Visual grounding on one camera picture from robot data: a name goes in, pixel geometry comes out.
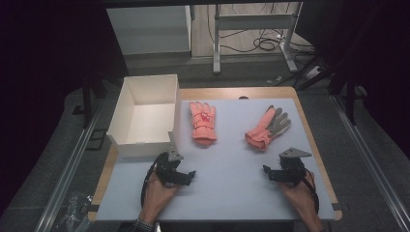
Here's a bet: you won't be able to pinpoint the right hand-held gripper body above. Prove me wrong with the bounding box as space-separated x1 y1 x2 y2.
274 147 313 189

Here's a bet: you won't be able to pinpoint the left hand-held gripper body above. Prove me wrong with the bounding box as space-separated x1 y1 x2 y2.
155 147 186 189

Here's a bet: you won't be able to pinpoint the pink winter glove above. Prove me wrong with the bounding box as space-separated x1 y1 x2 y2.
189 101 218 147
244 104 292 152

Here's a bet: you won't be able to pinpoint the white cardboard box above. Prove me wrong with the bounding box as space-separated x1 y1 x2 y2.
105 73 182 159

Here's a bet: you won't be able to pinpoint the person's right hand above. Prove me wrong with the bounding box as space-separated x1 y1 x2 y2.
278 171 320 224

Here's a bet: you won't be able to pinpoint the person's left hand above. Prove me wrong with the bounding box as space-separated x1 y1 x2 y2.
138 173 180 225

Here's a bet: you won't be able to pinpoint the pale blue table mat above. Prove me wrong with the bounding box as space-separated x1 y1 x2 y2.
96 98 337 222

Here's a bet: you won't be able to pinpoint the wooden table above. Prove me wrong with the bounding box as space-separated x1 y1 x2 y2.
87 86 343 223

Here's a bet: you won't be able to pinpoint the black tripod stand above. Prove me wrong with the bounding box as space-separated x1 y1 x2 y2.
274 53 333 92

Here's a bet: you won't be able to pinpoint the clear plastic bag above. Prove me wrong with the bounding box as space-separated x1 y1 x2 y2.
51 191 95 232

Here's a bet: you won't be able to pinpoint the white cabinet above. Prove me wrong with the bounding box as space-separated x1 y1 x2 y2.
105 4 193 56

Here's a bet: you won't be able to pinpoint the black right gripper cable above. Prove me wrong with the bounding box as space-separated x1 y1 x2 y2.
303 167 321 215

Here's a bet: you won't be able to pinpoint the black floor bracket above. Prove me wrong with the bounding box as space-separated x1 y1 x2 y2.
84 128 109 152

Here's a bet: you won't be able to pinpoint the aluminium floor rail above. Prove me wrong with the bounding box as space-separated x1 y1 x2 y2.
33 99 104 232
330 94 410 232

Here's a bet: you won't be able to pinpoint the black floor cables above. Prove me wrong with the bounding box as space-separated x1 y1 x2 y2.
206 2 316 55

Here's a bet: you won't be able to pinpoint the grey metal desk frame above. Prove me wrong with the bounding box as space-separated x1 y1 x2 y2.
212 1 305 75

